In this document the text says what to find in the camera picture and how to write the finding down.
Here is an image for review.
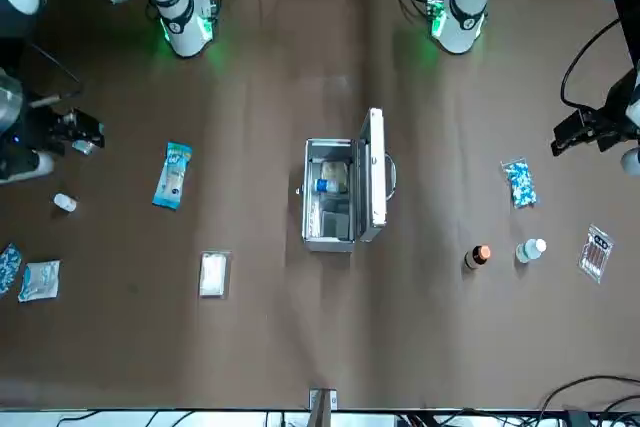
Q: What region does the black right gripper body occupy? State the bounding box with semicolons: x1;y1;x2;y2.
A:
0;111;76;183

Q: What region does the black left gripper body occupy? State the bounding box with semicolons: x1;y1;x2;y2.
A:
582;71;640;153

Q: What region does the blue cotton swab packet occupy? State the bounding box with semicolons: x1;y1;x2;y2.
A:
151;141;194;211

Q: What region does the white gauze packet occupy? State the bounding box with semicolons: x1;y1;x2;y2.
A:
198;249;233;299

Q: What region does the aluminium medicine case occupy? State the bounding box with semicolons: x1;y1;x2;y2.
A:
298;106;399;254

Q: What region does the bag of blue white capsules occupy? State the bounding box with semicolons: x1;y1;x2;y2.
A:
500;157;541;210
0;242;24;294

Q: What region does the clear bag of vials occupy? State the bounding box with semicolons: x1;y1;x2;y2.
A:
577;223;615;285

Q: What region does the translucent white plastic bottle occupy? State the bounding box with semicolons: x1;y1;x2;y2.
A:
515;237;548;265

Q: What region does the white blue soft packet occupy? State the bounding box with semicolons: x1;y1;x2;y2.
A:
17;259;62;304

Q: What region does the brown bottle orange cap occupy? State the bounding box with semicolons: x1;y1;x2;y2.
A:
463;243;493;271

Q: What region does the beige packet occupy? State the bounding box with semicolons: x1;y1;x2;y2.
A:
319;160;352;183

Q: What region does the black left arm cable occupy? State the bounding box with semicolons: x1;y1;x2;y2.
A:
559;19;624;109

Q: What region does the black cable loop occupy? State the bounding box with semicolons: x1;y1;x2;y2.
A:
539;374;640;427

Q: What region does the aluminium frame post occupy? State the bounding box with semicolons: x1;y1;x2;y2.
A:
308;388;338;427

